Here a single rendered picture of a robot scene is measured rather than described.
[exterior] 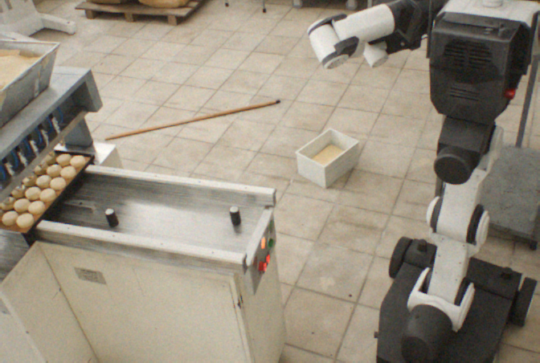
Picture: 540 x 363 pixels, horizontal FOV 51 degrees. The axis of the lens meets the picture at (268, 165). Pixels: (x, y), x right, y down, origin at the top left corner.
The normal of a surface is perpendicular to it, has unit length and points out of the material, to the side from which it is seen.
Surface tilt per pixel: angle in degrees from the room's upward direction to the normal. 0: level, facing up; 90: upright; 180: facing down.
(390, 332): 0
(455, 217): 60
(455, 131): 45
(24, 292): 90
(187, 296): 90
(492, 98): 104
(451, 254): 74
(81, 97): 90
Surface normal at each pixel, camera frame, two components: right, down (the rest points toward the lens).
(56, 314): 0.95, 0.11
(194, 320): -0.30, 0.62
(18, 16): 0.84, 0.26
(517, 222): -0.11, -0.78
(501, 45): -0.54, 0.58
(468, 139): -0.45, -0.14
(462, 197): -0.54, 0.34
